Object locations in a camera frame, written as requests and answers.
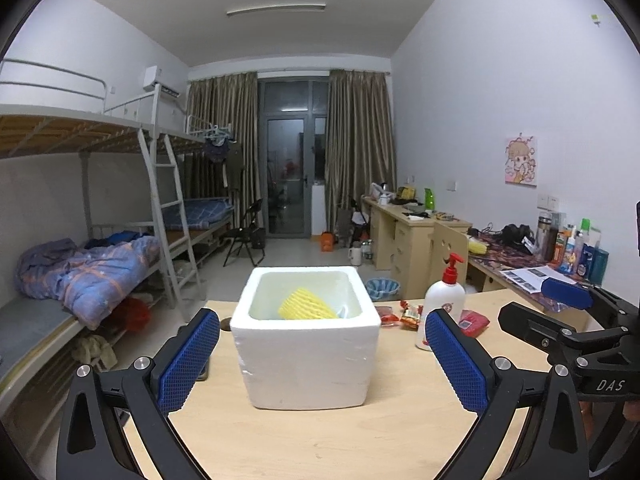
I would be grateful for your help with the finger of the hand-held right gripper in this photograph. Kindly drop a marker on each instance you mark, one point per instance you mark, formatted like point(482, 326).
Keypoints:
point(530, 322)
point(567, 292)

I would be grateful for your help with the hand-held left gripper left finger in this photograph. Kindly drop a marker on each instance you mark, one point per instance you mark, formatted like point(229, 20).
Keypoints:
point(190, 357)

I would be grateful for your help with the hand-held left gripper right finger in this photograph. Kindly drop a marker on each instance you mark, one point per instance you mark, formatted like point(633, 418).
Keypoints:
point(452, 360)

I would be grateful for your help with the white foam box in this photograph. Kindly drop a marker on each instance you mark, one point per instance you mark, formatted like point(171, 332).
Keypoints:
point(305, 360)

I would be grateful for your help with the yellow foam fruit net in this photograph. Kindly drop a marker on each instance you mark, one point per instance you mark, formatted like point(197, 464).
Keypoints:
point(305, 305)

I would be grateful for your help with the person's right hand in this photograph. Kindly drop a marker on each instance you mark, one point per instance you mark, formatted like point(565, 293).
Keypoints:
point(633, 411)

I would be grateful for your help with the printed paper sheet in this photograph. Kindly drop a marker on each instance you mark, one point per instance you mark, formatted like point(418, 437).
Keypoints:
point(530, 277)

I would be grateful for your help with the row of toiletry bottles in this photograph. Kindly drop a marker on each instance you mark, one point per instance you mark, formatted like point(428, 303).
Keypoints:
point(585, 255)

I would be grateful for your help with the red wet wipes pack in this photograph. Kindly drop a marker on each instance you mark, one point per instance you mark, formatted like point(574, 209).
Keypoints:
point(472, 322)

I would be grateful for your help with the dark steel thermos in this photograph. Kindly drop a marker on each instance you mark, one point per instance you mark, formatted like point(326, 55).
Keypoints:
point(546, 237)

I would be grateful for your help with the white lotion pump bottle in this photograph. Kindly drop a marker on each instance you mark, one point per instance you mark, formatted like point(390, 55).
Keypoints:
point(447, 300)

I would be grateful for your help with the red and white snack packet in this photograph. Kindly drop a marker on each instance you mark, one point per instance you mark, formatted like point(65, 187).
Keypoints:
point(411, 316)

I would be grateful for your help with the desk with patterned cover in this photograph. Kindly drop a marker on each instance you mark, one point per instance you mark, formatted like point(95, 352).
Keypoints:
point(500, 260)

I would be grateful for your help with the red cloth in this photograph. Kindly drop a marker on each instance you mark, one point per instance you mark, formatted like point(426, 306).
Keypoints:
point(132, 315)

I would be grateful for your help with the beige cloth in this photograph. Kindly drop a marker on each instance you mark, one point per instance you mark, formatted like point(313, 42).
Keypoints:
point(95, 352)

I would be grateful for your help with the blue trash bin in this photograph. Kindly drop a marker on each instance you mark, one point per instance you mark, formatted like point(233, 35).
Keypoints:
point(382, 287)

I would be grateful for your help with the light wooden chair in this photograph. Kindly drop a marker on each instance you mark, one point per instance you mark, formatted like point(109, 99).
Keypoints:
point(450, 242)

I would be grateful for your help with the blue patterned quilt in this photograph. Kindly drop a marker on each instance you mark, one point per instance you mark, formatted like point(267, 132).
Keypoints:
point(90, 275)

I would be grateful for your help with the light wooden desk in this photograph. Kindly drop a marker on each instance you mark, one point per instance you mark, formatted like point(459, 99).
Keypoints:
point(400, 240)

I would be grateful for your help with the black folding chair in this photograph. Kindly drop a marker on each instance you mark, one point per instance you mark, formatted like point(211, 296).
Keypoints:
point(245, 235)

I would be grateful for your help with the white jug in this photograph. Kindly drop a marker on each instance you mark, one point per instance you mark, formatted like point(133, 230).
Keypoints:
point(355, 255)

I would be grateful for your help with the blue checked mattress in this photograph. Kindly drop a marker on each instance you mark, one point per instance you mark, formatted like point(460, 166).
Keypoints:
point(200, 210)

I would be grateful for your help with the green bottle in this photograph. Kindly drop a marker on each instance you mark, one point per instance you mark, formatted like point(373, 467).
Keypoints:
point(429, 200)

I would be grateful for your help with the grey mattress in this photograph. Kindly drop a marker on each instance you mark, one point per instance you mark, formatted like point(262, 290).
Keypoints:
point(30, 330)

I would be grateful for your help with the orange bag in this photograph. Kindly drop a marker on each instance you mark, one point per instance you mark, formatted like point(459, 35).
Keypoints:
point(326, 242)

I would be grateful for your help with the yellow box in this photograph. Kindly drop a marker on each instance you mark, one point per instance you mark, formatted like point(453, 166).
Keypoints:
point(407, 192)

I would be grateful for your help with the white metal bunk bed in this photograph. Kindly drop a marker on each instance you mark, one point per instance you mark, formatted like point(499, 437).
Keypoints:
point(200, 180)
point(90, 130)

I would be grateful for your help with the hanging dark clothes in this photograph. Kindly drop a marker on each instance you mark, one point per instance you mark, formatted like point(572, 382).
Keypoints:
point(222, 160)

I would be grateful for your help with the glass balcony door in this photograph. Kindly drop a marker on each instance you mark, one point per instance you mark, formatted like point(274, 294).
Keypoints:
point(290, 160)

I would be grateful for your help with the brown curtain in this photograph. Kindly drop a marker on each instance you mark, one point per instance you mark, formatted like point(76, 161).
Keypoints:
point(360, 130)
point(225, 110)

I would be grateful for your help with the white air conditioner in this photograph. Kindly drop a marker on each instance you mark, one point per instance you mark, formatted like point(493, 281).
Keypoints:
point(160, 80)

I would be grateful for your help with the ceiling tube light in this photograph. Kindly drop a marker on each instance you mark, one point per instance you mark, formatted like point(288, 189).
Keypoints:
point(275, 10)

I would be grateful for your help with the white wall socket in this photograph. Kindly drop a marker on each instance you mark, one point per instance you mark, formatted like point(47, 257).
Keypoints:
point(548, 203)

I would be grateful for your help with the cartoon wall poster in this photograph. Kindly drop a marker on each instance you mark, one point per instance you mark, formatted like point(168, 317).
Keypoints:
point(521, 160)

